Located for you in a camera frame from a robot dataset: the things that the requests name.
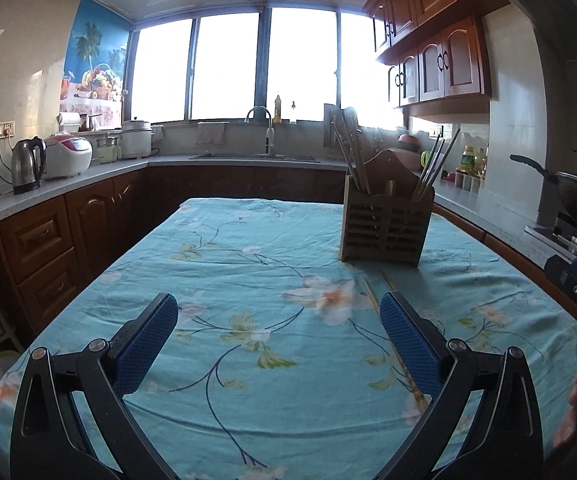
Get metal chopstick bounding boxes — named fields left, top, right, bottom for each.
left=419, top=134, right=447, bottom=200
left=413, top=136, right=441, bottom=200
left=423, top=129, right=462, bottom=201

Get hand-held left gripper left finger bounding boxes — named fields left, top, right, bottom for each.
left=10, top=292, right=179, bottom=480

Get wooden utensil holder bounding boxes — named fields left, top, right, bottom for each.
left=339, top=149, right=436, bottom=267

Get tropical fruit wall poster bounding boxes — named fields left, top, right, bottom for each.
left=60, top=0, right=133, bottom=127

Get blue floral tablecloth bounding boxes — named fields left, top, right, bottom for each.
left=0, top=197, right=577, bottom=480

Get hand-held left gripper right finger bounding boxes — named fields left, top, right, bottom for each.
left=376, top=291, right=544, bottom=480

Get wooden upper cabinets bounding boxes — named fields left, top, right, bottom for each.
left=363, top=0, right=492, bottom=117

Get row of spice jars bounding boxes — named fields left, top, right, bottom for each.
left=455, top=171, right=483, bottom=194

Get steel electric kettle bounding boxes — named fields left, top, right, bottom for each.
left=11, top=137, right=47, bottom=196

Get hanging dish cloth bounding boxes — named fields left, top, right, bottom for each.
left=197, top=122, right=226, bottom=146

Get white tall rice cooker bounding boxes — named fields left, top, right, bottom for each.
left=120, top=118, right=153, bottom=159

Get white red rice cooker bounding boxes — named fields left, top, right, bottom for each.
left=43, top=133, right=93, bottom=179

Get bundle of brown chopsticks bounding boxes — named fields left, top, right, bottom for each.
left=331, top=106, right=370, bottom=196

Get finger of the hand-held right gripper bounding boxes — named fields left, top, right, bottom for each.
left=543, top=255, right=577, bottom=306

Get countertop dish rack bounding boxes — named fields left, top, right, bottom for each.
left=323, top=102, right=384, bottom=153

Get chrome faucet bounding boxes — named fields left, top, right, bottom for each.
left=246, top=106, right=275, bottom=157

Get gas stove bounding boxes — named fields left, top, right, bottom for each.
left=523, top=214, right=577, bottom=266

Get small blender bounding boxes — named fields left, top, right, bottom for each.
left=95, top=132, right=122, bottom=164

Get large kitchen window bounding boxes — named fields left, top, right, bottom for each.
left=128, top=5, right=404, bottom=126

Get grey range hood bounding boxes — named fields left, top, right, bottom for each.
left=487, top=0, right=577, bottom=231

